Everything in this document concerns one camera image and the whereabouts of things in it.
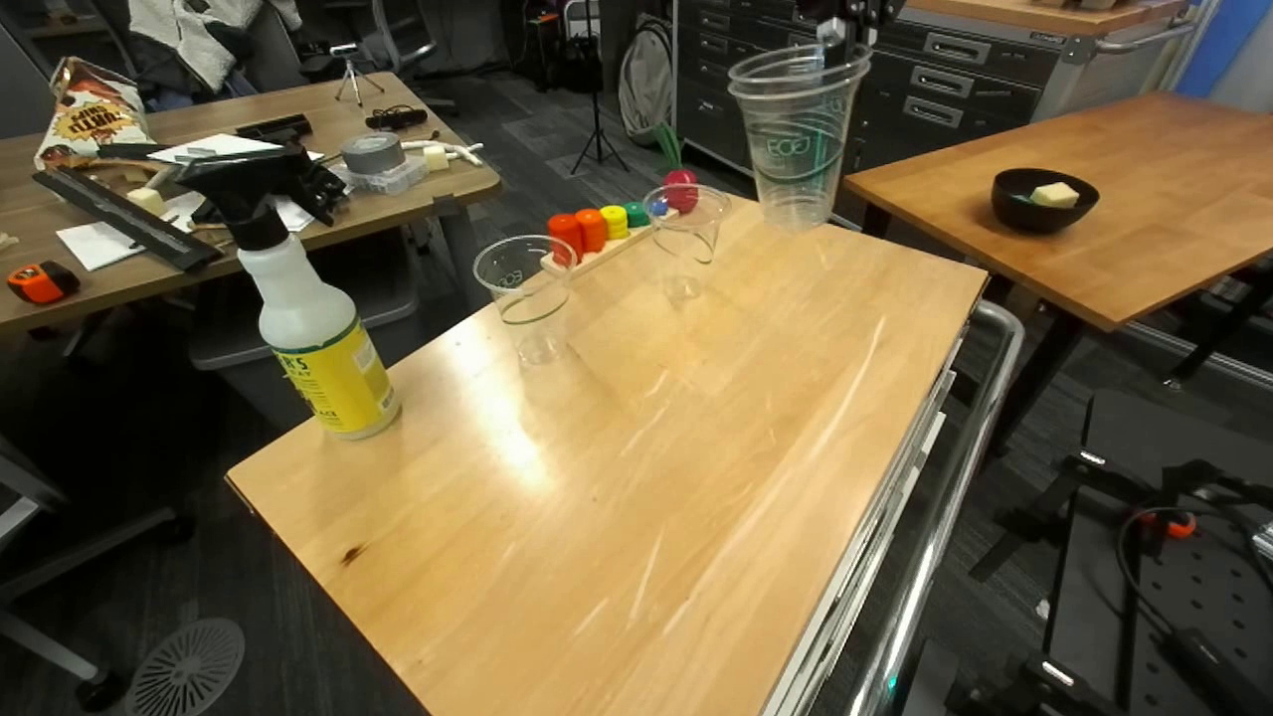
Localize white spray bottle yellow label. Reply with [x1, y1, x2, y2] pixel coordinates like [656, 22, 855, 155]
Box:
[172, 143, 405, 445]

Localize rainbow coloured toy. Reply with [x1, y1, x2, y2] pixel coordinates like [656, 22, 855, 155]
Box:
[537, 211, 691, 280]

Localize orange tape measure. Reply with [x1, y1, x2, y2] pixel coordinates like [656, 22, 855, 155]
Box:
[5, 257, 85, 312]

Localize black pegboard plate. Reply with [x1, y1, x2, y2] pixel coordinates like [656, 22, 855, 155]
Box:
[1059, 528, 1273, 716]

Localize pale yellow food piece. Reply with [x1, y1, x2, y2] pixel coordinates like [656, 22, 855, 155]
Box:
[1026, 178, 1087, 211]

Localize small black device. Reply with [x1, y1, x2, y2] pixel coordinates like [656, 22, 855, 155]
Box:
[360, 105, 433, 137]

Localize thick black cable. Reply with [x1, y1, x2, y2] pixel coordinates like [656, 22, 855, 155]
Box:
[1108, 508, 1273, 716]

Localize black tripod stand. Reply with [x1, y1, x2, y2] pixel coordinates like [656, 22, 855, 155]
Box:
[563, 0, 638, 178]

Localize orange toy block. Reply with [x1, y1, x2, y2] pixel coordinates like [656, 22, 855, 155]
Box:
[571, 208, 614, 255]

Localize printed snack bag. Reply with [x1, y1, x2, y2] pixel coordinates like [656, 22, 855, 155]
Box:
[33, 53, 158, 175]

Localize long black bar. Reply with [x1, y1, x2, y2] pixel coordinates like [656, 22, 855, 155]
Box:
[28, 163, 222, 280]

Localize red toy ball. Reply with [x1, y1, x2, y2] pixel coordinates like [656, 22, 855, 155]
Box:
[656, 163, 705, 217]

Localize clear plastic cup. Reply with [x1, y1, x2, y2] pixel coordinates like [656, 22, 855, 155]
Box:
[646, 182, 733, 302]
[468, 232, 579, 374]

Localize white round floor fan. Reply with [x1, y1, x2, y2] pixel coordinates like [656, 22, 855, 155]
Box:
[614, 11, 685, 148]

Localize clear cup with green logo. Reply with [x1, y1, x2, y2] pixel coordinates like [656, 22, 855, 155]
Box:
[725, 38, 875, 232]

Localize white paper sheet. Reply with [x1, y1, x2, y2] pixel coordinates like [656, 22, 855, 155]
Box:
[142, 130, 283, 172]

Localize white paper card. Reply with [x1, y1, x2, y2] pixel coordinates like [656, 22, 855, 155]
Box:
[53, 217, 146, 276]

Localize wooden table with black legs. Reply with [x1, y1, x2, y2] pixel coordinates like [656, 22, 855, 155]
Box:
[843, 93, 1273, 333]

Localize silver cart handle rail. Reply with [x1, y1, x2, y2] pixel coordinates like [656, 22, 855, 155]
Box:
[848, 297, 1034, 716]

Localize round grey perforated disc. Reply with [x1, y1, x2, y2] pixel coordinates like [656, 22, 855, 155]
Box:
[122, 611, 250, 716]

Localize blue panel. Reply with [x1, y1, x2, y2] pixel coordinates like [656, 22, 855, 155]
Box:
[1168, 0, 1273, 110]

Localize grey metal cart frame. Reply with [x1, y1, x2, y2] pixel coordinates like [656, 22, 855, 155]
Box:
[764, 355, 962, 716]

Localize dark office chair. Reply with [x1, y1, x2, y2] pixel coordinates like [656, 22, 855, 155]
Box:
[74, 0, 314, 105]

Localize red toy block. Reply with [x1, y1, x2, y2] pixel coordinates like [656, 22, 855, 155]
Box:
[545, 211, 588, 262]

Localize light wooden office desk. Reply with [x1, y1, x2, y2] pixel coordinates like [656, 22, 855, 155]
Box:
[0, 73, 504, 337]

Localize orange handled black clamp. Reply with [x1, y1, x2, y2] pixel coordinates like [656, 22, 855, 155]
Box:
[1130, 504, 1204, 550]

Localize flat black item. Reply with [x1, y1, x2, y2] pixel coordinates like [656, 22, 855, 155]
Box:
[229, 110, 319, 148]

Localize grey chair base leg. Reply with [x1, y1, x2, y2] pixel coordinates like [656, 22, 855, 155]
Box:
[0, 441, 193, 708]

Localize grey round container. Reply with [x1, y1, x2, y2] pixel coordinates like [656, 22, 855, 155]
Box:
[337, 129, 411, 178]

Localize grey white jacket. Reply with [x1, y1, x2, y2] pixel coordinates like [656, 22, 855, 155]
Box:
[122, 0, 276, 97]

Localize black bowl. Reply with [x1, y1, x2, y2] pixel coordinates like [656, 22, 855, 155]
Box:
[989, 163, 1100, 240]

